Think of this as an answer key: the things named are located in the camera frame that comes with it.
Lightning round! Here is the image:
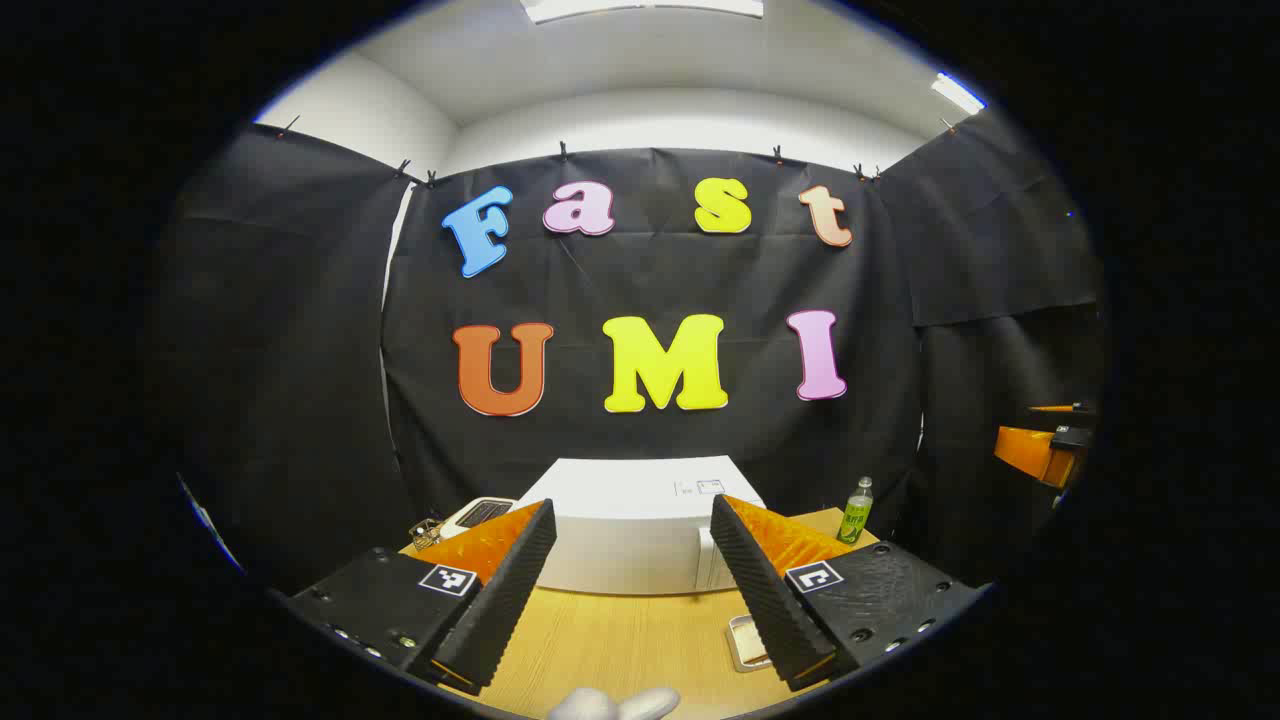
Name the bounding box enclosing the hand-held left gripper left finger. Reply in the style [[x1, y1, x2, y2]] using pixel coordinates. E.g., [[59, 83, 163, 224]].
[[285, 498, 558, 698]]

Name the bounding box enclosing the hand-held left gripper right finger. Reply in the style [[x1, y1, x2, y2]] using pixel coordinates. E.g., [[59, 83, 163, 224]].
[[708, 493, 991, 693]]

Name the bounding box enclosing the white microwave oven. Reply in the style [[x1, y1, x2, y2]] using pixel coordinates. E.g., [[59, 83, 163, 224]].
[[510, 456, 766, 597]]

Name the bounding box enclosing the white rectangular plate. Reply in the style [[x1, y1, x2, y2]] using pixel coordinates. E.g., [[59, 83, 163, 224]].
[[727, 614, 776, 673]]

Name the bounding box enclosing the white toaster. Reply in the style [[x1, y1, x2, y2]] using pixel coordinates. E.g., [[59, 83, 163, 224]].
[[440, 497, 519, 541]]

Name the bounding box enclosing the green drink bottle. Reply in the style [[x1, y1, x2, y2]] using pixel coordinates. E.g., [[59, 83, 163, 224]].
[[838, 476, 875, 546]]

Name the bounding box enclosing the black backdrop cloth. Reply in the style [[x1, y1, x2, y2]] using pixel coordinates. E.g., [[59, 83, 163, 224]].
[[160, 120, 1106, 601]]

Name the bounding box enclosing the small ceiling light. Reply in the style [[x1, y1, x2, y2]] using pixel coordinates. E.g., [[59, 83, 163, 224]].
[[930, 72, 987, 116]]

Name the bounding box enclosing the long ceiling light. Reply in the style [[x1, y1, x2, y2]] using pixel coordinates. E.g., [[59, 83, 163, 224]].
[[520, 0, 766, 24]]

